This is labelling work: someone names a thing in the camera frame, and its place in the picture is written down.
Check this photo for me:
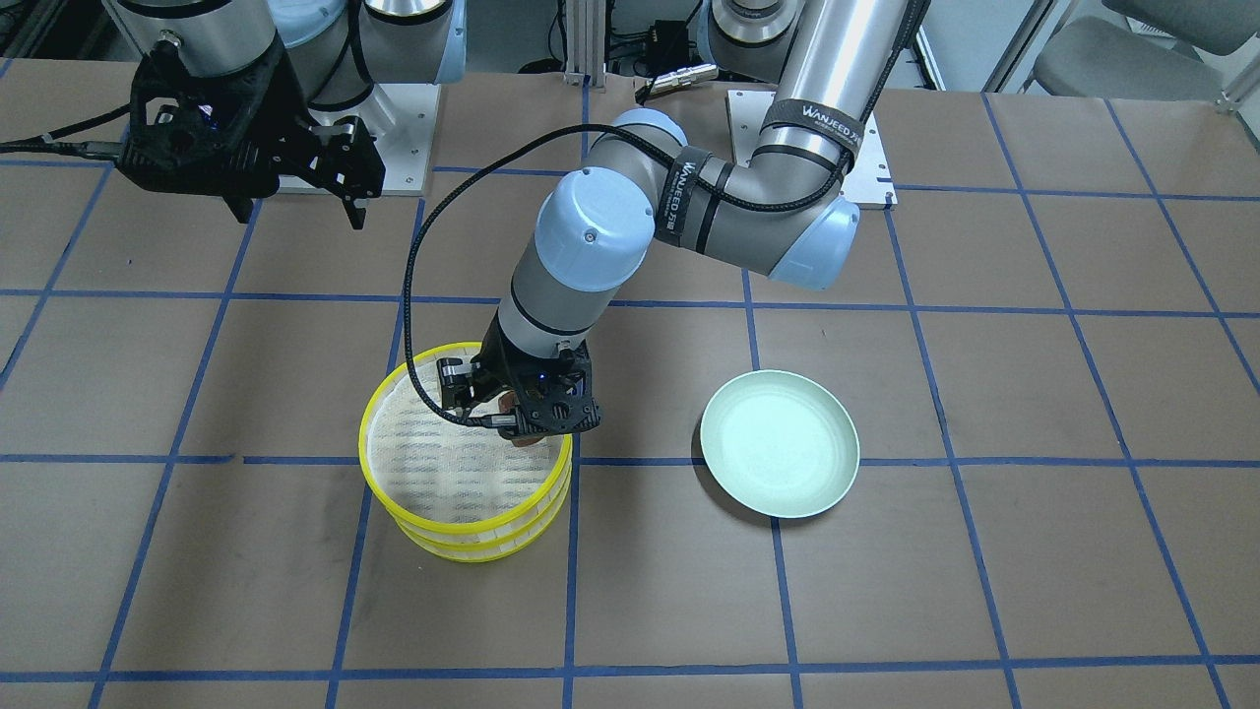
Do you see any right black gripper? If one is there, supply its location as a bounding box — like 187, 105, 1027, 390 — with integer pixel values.
116, 44, 386, 229

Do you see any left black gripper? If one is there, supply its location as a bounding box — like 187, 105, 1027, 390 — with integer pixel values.
436, 336, 601, 436

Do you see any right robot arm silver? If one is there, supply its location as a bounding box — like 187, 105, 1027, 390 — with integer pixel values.
107, 1, 467, 228

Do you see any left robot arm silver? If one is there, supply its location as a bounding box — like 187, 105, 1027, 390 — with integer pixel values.
406, 1, 930, 441

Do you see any mint green plate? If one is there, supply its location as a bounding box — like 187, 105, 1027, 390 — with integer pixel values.
699, 369, 862, 519

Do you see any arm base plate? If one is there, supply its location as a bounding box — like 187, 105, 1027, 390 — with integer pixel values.
727, 89, 898, 210
309, 84, 441, 196

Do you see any aluminium frame post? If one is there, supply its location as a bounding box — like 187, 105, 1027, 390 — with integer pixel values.
561, 0, 610, 93

